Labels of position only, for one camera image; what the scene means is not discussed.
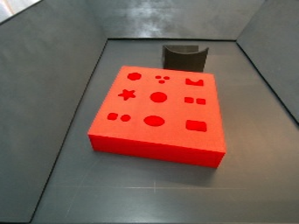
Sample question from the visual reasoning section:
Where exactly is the red block with shaped holes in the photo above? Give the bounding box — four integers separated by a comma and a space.
88, 66, 227, 168

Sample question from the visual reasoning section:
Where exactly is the black curved fixture stand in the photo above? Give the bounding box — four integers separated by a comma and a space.
163, 45, 209, 72

